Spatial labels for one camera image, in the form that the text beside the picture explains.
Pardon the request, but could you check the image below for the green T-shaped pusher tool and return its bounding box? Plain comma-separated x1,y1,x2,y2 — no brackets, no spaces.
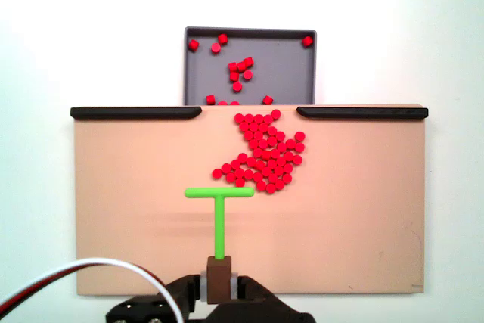
184,187,255,305

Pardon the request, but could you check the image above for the pile of red granules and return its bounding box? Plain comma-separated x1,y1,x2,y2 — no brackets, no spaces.
211,109,306,195

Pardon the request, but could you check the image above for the grey tray container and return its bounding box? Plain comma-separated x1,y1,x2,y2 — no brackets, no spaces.
183,26,318,106

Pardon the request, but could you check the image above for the beige flat board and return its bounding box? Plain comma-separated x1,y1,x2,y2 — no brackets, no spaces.
71,103,428,297

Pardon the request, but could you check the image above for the red white black servo cable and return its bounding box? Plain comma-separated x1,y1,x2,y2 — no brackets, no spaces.
0,257,185,323

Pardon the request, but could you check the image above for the black edge rail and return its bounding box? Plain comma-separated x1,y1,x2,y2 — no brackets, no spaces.
70,106,203,120
296,106,430,122

